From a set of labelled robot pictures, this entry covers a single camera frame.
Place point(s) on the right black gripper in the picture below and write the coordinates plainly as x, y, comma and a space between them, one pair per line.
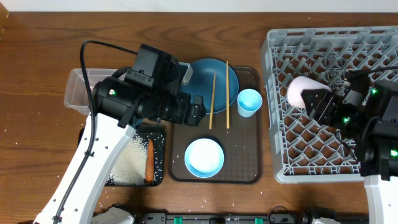
327, 103

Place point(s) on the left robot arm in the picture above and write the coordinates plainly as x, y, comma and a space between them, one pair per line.
148, 89

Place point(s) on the brown plastic serving tray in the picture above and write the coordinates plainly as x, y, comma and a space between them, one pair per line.
241, 144

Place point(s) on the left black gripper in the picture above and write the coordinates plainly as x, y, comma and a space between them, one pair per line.
181, 116

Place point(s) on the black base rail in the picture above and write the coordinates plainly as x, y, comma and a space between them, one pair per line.
119, 214

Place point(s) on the black plastic tray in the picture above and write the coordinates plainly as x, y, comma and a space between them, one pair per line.
158, 137

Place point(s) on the light blue plastic cup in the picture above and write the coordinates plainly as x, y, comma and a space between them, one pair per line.
249, 101

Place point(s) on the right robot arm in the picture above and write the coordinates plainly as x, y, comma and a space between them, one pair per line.
367, 114

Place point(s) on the grey dishwasher rack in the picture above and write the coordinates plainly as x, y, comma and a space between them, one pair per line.
304, 151

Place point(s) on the dark blue plate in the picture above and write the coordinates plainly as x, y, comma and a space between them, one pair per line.
201, 83

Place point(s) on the orange carrot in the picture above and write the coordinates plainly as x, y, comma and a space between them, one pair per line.
149, 173

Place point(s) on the pink plastic cup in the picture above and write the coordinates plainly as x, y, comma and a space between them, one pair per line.
298, 85

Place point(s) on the wooden chopstick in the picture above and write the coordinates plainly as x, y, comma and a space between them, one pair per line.
227, 96
212, 101

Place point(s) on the clear plastic waste bin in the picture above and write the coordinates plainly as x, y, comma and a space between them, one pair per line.
75, 94

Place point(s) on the light blue bowl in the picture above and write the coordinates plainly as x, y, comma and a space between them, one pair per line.
204, 158

